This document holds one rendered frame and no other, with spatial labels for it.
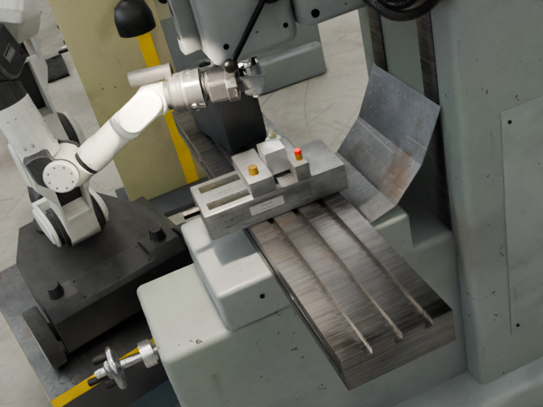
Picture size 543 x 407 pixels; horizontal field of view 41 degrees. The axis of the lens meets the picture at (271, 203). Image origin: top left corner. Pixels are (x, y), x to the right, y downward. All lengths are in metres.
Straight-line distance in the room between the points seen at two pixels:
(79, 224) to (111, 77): 1.17
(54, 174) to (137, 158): 1.90
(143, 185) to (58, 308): 1.50
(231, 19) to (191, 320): 0.75
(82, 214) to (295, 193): 0.86
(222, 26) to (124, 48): 1.92
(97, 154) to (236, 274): 0.42
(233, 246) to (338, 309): 0.43
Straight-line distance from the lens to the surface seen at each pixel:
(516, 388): 2.19
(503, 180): 1.78
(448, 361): 2.16
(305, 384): 1.94
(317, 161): 1.72
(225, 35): 1.46
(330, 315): 1.40
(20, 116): 1.64
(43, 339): 2.22
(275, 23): 1.48
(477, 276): 1.90
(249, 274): 1.67
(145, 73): 1.61
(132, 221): 2.51
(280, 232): 1.66
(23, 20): 1.68
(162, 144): 3.54
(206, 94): 1.60
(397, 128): 1.80
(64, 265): 2.45
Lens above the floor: 1.88
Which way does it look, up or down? 34 degrees down
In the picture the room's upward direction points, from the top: 15 degrees counter-clockwise
